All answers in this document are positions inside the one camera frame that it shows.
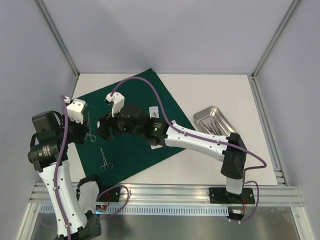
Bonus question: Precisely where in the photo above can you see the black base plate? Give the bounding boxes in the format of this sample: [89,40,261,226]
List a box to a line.
[208,187,256,204]
[97,185,127,203]

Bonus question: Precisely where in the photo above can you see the aluminium front rail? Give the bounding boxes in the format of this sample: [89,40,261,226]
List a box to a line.
[29,182,304,207]

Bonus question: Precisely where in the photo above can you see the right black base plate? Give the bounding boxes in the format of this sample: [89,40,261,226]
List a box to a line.
[208,187,256,204]

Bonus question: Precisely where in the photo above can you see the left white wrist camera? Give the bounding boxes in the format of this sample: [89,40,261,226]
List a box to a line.
[66,98,87,124]

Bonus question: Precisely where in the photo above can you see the aluminium frame post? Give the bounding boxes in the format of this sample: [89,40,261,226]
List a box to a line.
[251,0,303,80]
[34,0,80,79]

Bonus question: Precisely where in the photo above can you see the steel hemostat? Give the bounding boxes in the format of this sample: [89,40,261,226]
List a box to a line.
[85,111,97,143]
[99,147,114,172]

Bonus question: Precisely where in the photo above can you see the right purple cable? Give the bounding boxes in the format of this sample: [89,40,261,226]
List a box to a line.
[111,76,267,223]

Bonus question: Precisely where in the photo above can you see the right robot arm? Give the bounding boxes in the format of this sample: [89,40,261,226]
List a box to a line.
[96,104,247,203]

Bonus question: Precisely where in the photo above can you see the steel tweezers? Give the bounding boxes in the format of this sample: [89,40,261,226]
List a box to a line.
[207,122,223,136]
[199,121,218,135]

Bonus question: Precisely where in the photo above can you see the suture packet left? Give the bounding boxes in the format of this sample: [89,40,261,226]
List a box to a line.
[150,145,163,150]

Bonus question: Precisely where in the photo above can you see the grey slotted cable duct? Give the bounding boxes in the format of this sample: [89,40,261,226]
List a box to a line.
[39,203,229,217]

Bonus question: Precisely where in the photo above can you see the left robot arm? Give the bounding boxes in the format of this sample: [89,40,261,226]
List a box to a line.
[27,110,105,240]

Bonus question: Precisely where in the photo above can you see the left aluminium frame post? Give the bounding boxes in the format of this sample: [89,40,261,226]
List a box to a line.
[34,0,80,79]

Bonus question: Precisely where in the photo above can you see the stainless steel tray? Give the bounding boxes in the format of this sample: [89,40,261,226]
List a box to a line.
[192,105,238,137]

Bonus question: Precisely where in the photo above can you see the clear pouch right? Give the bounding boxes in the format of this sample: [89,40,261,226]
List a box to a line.
[149,106,160,118]

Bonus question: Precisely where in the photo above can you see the right aluminium frame post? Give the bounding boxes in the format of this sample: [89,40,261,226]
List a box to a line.
[251,0,303,80]

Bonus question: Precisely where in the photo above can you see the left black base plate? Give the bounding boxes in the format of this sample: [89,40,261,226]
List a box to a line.
[97,185,127,203]

